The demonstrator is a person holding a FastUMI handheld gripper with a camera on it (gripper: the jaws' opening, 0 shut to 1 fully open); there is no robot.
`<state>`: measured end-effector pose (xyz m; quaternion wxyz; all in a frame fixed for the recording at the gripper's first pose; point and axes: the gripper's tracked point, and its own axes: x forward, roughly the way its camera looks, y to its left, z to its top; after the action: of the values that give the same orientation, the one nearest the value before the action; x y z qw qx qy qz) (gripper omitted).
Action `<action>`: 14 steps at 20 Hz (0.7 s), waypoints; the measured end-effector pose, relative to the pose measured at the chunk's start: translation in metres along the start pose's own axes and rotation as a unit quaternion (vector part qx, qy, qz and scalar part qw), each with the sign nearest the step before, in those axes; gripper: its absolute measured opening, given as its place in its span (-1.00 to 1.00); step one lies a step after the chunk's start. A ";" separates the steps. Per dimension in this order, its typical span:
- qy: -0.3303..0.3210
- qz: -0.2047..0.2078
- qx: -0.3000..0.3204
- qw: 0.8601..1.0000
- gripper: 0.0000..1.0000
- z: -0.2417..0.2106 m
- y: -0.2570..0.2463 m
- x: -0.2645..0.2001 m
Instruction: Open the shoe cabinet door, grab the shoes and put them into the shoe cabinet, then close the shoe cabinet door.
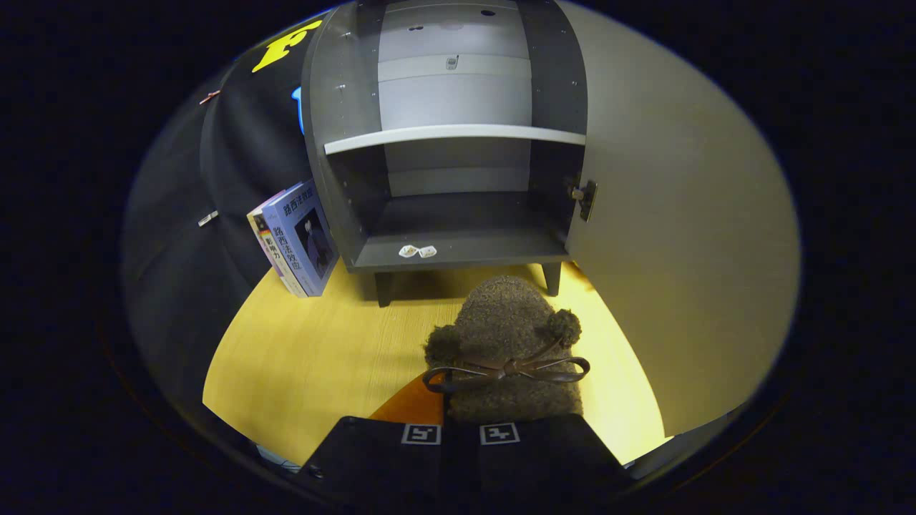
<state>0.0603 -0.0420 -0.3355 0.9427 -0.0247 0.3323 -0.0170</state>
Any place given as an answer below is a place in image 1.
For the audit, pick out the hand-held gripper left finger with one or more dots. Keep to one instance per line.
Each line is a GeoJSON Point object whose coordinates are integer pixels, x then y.
{"type": "Point", "coordinates": [379, 458]}

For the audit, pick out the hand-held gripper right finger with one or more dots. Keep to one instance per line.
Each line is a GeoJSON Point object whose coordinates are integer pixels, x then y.
{"type": "Point", "coordinates": [544, 454]}

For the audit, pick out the brown fuzzy shoe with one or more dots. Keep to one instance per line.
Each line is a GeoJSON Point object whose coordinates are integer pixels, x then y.
{"type": "Point", "coordinates": [501, 322]}

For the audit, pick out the grey shoe cabinet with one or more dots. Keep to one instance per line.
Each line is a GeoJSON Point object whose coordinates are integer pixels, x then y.
{"type": "Point", "coordinates": [494, 247]}

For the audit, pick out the beige shoe cabinet door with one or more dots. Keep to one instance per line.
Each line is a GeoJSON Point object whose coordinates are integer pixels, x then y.
{"type": "Point", "coordinates": [680, 214]}

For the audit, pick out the metal door hinge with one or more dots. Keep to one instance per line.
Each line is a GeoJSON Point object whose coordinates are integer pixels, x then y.
{"type": "Point", "coordinates": [587, 197]}

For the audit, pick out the white cabinet shelf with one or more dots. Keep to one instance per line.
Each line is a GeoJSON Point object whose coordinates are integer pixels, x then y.
{"type": "Point", "coordinates": [458, 134]}

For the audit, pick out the blue cover book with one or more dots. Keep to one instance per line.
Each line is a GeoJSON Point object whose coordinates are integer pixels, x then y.
{"type": "Point", "coordinates": [304, 243]}

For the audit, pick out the white spine book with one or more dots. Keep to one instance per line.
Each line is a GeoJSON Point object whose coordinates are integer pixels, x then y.
{"type": "Point", "coordinates": [262, 237]}

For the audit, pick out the black backdrop cloth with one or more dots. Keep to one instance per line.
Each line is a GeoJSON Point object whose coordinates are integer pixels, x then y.
{"type": "Point", "coordinates": [172, 286]}

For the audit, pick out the silver clothes clip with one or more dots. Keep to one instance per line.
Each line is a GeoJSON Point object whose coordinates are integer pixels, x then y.
{"type": "Point", "coordinates": [207, 218]}

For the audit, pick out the pink clothes clip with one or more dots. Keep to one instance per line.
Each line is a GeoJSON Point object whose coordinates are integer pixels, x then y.
{"type": "Point", "coordinates": [210, 97]}

